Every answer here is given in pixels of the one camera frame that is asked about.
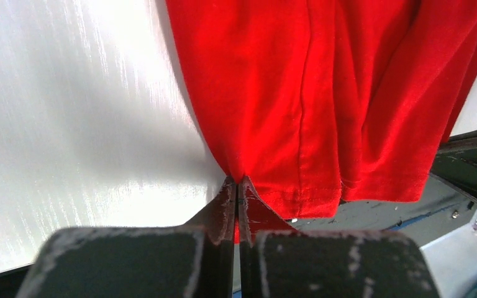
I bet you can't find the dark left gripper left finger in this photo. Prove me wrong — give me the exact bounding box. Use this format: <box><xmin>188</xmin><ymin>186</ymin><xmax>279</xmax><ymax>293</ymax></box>
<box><xmin>17</xmin><ymin>178</ymin><xmax>237</xmax><ymax>297</ymax></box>

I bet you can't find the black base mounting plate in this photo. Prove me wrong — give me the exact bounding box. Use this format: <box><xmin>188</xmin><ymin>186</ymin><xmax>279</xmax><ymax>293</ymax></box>
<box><xmin>430</xmin><ymin>130</ymin><xmax>477</xmax><ymax>203</ymax></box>

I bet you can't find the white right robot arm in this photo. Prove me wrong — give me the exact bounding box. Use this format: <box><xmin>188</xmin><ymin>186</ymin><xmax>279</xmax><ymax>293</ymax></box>
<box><xmin>421</xmin><ymin>211</ymin><xmax>477</xmax><ymax>297</ymax></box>

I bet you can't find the red t-shirt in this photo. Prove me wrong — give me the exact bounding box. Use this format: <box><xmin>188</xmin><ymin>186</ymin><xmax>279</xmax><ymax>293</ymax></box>
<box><xmin>166</xmin><ymin>1</ymin><xmax>477</xmax><ymax>219</ymax></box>

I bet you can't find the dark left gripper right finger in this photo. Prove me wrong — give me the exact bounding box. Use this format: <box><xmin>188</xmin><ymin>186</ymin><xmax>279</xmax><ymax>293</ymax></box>
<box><xmin>238</xmin><ymin>177</ymin><xmax>439</xmax><ymax>297</ymax></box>

